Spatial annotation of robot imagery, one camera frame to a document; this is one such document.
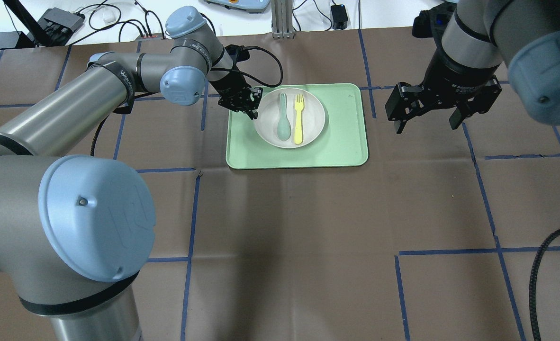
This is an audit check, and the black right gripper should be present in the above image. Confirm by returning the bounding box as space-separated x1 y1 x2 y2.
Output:
385 48 502 134

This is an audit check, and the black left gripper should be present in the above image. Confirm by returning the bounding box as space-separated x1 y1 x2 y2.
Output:
211 66 263 119

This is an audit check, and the green plastic spoon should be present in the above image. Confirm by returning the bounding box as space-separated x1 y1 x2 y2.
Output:
276 93 291 142

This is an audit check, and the white round plate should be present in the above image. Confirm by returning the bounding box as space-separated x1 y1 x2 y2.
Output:
254 87 327 149

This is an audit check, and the yellow plastic fork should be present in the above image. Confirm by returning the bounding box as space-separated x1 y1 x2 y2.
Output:
293 93 305 145

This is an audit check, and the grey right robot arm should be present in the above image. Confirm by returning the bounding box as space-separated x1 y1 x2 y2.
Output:
385 0 560 134

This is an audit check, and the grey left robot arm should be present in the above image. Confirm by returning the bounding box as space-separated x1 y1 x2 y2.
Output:
0 6 262 341

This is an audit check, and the black power adapter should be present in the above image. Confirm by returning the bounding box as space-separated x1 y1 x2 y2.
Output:
330 4 349 30

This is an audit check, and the black usb hub box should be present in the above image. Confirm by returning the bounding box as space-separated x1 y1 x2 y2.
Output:
37 7 85 33

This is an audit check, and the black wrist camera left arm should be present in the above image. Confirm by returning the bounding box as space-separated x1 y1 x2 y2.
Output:
225 45 251 64

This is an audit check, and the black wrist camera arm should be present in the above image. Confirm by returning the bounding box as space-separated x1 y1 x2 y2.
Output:
225 45 251 64
412 1 456 39

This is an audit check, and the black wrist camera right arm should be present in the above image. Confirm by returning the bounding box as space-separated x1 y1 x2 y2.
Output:
412 1 456 39

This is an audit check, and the aluminium frame post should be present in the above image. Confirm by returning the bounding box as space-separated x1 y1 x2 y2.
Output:
271 0 295 39

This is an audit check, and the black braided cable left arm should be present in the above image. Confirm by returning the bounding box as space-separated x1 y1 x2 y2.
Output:
90 45 283 157

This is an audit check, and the black braided cable right side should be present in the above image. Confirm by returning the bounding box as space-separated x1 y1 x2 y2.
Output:
529 219 560 341

